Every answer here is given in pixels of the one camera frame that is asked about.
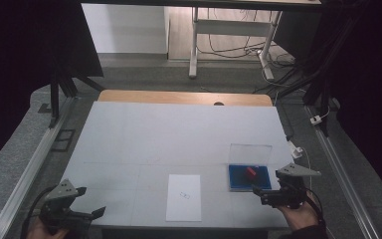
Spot white cable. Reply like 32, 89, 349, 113
299, 147, 313, 192

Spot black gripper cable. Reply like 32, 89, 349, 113
302, 187, 327, 230
19, 185, 56, 239

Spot person's right hand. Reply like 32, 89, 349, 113
277, 192, 321, 232

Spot black floor bracket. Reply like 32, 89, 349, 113
51, 128, 77, 153

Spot wooden table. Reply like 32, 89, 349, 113
97, 89, 274, 108

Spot black floor cables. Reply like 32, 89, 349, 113
197, 8, 296, 69

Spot blue ink pad box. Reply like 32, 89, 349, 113
228, 142, 274, 193

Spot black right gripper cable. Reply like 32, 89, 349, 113
302, 187, 327, 230

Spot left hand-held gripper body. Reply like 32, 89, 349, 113
39, 178, 94, 234

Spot white desk frame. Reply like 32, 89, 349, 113
188, 6, 285, 81

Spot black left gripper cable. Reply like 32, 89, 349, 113
19, 185, 56, 239

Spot white panel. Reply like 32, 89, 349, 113
81, 3, 170, 55

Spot black curtain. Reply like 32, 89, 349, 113
311, 0, 382, 207
0, 0, 104, 175

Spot red stamp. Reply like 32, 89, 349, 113
244, 166, 259, 182

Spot black metal stand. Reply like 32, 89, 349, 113
272, 33, 346, 137
48, 66, 105, 129

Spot white paper sheet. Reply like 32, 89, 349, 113
165, 173, 203, 223

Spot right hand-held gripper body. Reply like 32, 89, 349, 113
276, 162, 322, 210

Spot white board table cover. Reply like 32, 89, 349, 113
61, 101, 294, 230

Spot person's left hand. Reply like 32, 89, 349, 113
26, 217, 68, 239

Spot aluminium rail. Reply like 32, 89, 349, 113
304, 106, 382, 239
0, 96, 78, 239

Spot white adapter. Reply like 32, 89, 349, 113
289, 140, 304, 159

